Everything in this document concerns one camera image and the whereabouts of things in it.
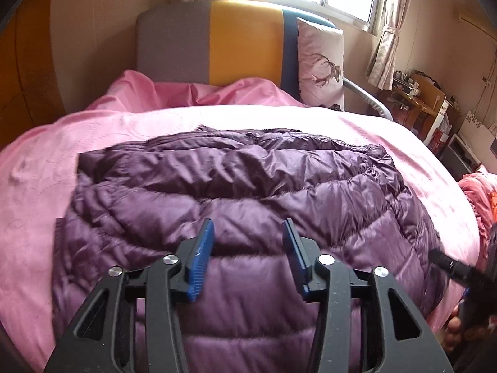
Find purple puffer jacket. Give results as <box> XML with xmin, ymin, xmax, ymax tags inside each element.
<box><xmin>50</xmin><ymin>124</ymin><xmax>451</xmax><ymax>373</ymax></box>

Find grey metal bed rail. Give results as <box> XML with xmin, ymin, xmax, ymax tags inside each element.
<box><xmin>342</xmin><ymin>77</ymin><xmax>394</xmax><ymax>122</ymax></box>

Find orange wooden wardrobe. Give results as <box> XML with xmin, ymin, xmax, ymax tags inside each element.
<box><xmin>0</xmin><ymin>0</ymin><xmax>66</xmax><ymax>152</ymax></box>

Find pink deer print pillow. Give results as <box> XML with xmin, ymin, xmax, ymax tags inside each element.
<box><xmin>296</xmin><ymin>16</ymin><xmax>346</xmax><ymax>111</ymax></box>

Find pink bedspread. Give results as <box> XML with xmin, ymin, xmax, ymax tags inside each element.
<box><xmin>0</xmin><ymin>69</ymin><xmax>486</xmax><ymax>362</ymax></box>

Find grey yellow blue headboard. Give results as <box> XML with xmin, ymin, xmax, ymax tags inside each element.
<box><xmin>136</xmin><ymin>0</ymin><xmax>338</xmax><ymax>99</ymax></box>

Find orange floral blanket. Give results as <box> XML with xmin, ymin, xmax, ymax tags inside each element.
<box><xmin>457</xmin><ymin>165</ymin><xmax>497</xmax><ymax>251</ymax></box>

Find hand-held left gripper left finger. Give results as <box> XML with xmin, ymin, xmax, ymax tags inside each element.
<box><xmin>44</xmin><ymin>218</ymin><xmax>217</xmax><ymax>373</ymax></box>

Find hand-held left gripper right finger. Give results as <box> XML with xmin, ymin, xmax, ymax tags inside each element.
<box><xmin>281</xmin><ymin>218</ymin><xmax>455</xmax><ymax>373</ymax></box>

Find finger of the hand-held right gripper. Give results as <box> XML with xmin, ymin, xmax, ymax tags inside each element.
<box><xmin>428</xmin><ymin>249</ymin><xmax>488</xmax><ymax>285</ymax></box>

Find wooden desk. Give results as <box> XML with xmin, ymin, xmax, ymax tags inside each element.
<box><xmin>390</xmin><ymin>71</ymin><xmax>447</xmax><ymax>146</ymax></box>

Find person's right hand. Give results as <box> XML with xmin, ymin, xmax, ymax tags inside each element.
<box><xmin>444</xmin><ymin>305</ymin><xmax>490</xmax><ymax>355</ymax></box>

